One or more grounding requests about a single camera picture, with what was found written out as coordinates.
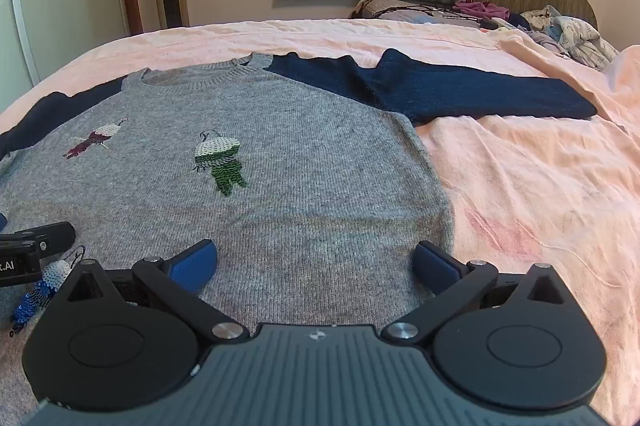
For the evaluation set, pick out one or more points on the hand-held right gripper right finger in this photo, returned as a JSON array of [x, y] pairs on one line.
[[435, 263]]

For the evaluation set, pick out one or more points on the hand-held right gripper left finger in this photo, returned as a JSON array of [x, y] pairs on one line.
[[196, 263]]

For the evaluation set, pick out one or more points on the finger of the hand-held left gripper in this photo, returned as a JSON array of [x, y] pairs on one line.
[[47, 237]]

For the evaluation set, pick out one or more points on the grey sweater with navy sleeves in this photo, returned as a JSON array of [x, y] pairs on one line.
[[300, 206]]

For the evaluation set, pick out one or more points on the pink bed sheet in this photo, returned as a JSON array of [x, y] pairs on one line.
[[525, 181]]

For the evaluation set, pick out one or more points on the white wardrobe door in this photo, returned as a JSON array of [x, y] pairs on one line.
[[65, 6]]

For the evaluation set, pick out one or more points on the purple garment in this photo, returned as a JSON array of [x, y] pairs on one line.
[[480, 9]]

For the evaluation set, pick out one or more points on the grey brown folded cloth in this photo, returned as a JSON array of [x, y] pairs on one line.
[[372, 7]]

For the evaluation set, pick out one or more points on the white blue patterned garment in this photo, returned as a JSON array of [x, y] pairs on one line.
[[575, 33]]

